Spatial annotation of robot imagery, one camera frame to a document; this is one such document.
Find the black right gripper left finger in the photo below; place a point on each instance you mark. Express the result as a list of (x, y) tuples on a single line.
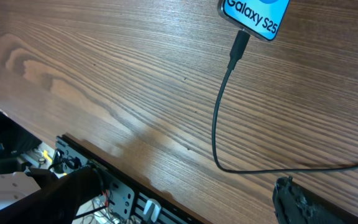
[(57, 202)]

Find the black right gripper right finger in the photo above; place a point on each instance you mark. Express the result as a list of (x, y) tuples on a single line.
[(295, 204)]

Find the blue screen smartphone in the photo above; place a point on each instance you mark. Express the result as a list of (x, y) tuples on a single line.
[(261, 18)]

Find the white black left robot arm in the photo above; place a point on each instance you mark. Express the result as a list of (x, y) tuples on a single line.
[(20, 174)]

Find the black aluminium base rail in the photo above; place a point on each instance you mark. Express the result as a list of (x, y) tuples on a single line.
[(128, 200)]

